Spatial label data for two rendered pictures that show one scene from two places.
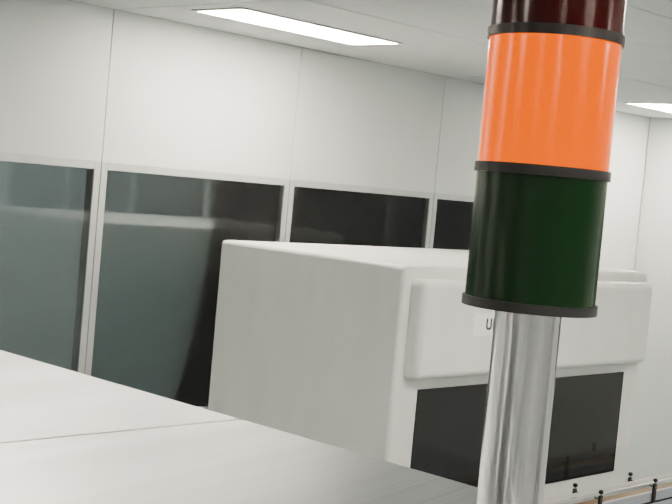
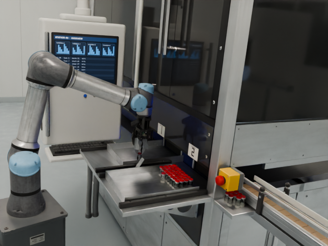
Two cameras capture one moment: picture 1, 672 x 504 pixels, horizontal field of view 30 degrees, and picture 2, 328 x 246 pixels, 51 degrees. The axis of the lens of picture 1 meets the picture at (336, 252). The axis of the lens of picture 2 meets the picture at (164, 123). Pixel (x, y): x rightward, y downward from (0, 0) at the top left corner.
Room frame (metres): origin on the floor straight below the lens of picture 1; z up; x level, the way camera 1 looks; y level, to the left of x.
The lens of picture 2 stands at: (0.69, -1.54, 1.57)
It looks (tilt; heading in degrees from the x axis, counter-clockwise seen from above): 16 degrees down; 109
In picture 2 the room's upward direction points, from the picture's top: 5 degrees clockwise
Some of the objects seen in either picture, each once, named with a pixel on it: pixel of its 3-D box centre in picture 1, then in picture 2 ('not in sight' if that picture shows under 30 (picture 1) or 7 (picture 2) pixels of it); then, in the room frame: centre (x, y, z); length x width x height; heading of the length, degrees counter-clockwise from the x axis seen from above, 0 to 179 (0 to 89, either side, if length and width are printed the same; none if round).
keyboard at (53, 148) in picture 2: not in sight; (85, 147); (-0.40, 0.16, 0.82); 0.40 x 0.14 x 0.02; 47
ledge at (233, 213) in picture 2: not in sight; (236, 206); (0.57, -0.21, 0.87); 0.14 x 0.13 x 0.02; 47
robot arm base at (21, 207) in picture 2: not in sight; (26, 197); (-0.25, -0.51, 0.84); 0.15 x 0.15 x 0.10
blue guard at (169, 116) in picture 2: not in sight; (130, 97); (-0.28, 0.50, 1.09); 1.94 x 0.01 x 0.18; 137
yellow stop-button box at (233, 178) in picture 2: not in sight; (230, 178); (0.53, -0.23, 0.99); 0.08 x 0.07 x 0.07; 47
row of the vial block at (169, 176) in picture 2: not in sight; (168, 177); (0.25, -0.16, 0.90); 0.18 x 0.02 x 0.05; 136
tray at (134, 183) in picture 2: not in sight; (151, 181); (0.19, -0.23, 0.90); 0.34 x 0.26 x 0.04; 46
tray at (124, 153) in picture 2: not in sight; (144, 152); (0.02, 0.09, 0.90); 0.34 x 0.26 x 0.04; 47
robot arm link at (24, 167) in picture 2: not in sight; (25, 170); (-0.25, -0.51, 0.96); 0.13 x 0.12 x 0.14; 136
